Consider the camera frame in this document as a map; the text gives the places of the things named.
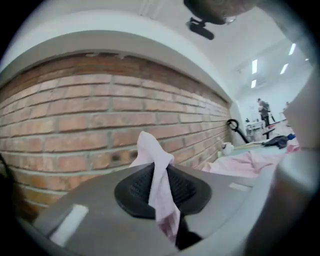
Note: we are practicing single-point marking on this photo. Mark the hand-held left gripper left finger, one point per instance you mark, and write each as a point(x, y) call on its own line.
point(100, 212)

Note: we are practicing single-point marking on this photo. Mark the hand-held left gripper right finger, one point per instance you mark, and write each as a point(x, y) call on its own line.
point(195, 192)

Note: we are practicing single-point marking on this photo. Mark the pink robe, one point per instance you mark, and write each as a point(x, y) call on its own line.
point(160, 175)

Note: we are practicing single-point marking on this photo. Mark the white mug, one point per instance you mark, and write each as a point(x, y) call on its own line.
point(227, 148)

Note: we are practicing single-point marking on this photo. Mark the dark navy cloth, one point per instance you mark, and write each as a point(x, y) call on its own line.
point(275, 142)

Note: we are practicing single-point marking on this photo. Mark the bright blue cloth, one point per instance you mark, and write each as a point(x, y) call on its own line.
point(291, 136)

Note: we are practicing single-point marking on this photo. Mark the ceiling light panel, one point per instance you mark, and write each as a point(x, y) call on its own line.
point(292, 48)
point(254, 66)
point(253, 83)
point(284, 68)

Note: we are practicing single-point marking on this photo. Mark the black head-mounted camera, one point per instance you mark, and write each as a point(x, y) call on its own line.
point(200, 27)

